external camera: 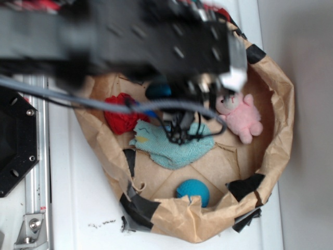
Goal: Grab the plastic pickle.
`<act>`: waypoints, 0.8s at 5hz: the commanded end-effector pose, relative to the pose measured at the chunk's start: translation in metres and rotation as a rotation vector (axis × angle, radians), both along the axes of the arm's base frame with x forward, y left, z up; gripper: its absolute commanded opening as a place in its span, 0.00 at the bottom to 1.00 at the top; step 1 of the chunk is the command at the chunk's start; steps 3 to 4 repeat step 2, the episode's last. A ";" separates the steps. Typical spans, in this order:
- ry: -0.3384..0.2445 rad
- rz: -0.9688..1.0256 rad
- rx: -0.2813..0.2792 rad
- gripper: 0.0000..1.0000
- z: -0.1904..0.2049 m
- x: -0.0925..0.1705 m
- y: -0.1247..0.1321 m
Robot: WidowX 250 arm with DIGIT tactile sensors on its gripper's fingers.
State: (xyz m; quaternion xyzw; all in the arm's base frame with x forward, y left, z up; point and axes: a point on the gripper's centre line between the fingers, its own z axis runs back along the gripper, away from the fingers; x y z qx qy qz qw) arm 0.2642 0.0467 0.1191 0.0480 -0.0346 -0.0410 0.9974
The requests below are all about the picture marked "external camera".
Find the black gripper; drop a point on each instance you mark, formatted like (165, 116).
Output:
(192, 52)

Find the dark green plastic pickle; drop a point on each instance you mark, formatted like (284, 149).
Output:
(158, 88)

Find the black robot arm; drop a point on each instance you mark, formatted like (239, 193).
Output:
(49, 55)

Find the pink plush bunny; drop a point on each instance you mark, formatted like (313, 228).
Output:
(240, 115)

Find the red crumpled paper ball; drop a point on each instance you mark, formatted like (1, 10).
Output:
(121, 123)

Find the light blue towel cloth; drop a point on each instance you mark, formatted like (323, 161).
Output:
(152, 139)

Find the brown paper bag bin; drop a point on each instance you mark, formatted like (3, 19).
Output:
(240, 177)

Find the blue foam ball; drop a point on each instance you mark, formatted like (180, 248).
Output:
(193, 187)

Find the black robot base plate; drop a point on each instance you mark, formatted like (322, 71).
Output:
(18, 139)

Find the aluminium frame rail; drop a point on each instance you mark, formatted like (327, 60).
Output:
(37, 181)

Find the metal corner bracket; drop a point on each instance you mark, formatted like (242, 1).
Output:
(33, 233)

